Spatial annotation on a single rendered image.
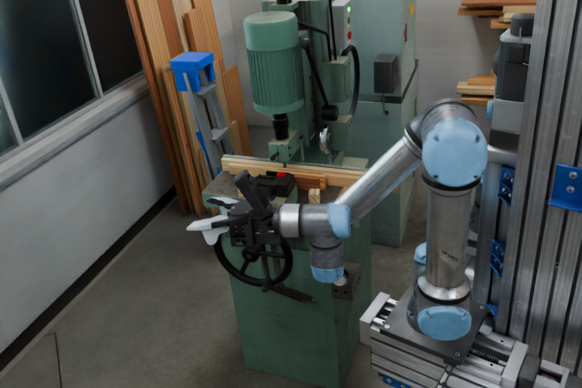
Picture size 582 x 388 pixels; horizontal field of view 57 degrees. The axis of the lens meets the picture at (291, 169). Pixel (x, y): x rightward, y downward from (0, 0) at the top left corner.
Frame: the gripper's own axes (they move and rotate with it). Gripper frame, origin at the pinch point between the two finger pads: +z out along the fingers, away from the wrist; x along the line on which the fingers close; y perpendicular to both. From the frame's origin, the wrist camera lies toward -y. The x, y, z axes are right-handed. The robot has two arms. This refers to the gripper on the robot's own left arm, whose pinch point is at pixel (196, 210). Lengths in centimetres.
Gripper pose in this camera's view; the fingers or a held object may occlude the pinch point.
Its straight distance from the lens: 126.8
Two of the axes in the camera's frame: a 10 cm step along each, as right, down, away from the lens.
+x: 1.6, -3.6, 9.2
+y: 0.7, 9.3, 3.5
